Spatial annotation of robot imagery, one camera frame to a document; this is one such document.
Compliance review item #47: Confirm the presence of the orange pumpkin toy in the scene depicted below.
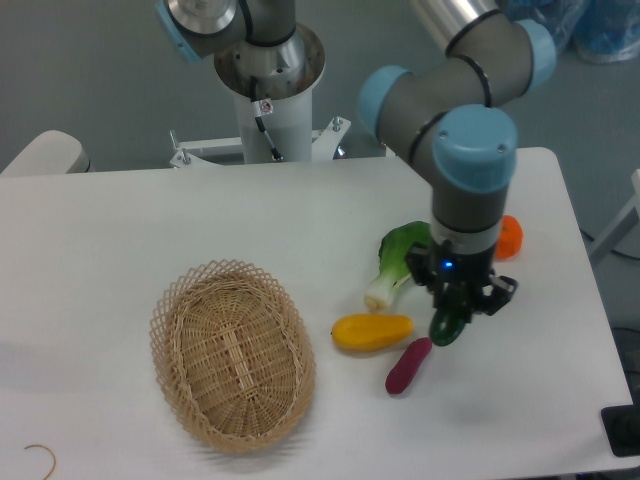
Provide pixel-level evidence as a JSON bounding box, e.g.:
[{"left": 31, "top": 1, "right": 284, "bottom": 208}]
[{"left": 495, "top": 215, "right": 524, "bottom": 260}]

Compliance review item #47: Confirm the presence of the black pedestal cable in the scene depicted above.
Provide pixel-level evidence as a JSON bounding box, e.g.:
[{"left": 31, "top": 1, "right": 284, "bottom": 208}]
[{"left": 248, "top": 74, "right": 285, "bottom": 163}]

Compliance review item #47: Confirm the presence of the woven wicker basket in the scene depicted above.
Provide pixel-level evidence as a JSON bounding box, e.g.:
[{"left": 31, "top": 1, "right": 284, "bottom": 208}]
[{"left": 150, "top": 259, "right": 315, "bottom": 453}]

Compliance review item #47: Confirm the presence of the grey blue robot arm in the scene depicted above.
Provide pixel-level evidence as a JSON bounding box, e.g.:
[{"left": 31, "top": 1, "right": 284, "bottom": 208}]
[{"left": 156, "top": 1, "right": 556, "bottom": 318}]

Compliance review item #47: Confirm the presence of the green bok choy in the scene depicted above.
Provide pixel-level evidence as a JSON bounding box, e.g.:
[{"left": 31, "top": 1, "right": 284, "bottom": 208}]
[{"left": 364, "top": 221, "right": 431, "bottom": 312}]

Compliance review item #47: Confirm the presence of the white frame leg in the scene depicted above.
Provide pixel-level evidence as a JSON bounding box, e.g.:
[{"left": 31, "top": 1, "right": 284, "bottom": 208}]
[{"left": 587, "top": 170, "right": 639, "bottom": 265}]

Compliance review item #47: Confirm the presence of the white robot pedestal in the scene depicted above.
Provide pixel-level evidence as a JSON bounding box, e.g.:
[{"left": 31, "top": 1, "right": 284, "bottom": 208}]
[{"left": 168, "top": 24, "right": 401, "bottom": 170}]

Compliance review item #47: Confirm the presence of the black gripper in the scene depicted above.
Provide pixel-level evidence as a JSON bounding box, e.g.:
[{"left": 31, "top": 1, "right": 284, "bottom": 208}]
[{"left": 405, "top": 241, "right": 519, "bottom": 316}]

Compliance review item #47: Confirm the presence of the yellow papaya half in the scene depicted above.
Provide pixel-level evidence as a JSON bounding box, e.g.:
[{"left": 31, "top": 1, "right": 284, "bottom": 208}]
[{"left": 331, "top": 314, "right": 414, "bottom": 352}]

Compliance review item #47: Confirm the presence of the purple sweet potato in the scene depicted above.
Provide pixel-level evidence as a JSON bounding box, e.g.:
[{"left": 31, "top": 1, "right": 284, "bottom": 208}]
[{"left": 385, "top": 337, "right": 433, "bottom": 395}]

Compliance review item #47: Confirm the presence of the beige chair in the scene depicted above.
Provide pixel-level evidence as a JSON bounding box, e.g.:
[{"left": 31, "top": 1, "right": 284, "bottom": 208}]
[{"left": 1, "top": 130, "right": 94, "bottom": 178}]

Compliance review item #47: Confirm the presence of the dark green cucumber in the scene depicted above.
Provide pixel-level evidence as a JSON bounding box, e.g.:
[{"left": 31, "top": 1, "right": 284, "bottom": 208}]
[{"left": 429, "top": 284, "right": 474, "bottom": 347}]

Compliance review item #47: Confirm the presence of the tan rubber band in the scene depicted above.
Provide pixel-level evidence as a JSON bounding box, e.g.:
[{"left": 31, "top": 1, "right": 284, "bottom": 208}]
[{"left": 23, "top": 443, "right": 58, "bottom": 477}]

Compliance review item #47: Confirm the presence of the black device at edge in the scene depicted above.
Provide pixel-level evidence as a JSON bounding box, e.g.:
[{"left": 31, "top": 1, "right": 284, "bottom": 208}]
[{"left": 601, "top": 405, "right": 639, "bottom": 458}]

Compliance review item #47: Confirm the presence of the blue plastic bag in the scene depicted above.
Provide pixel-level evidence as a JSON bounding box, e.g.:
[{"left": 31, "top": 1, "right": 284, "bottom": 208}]
[{"left": 498, "top": 0, "right": 639, "bottom": 64}]

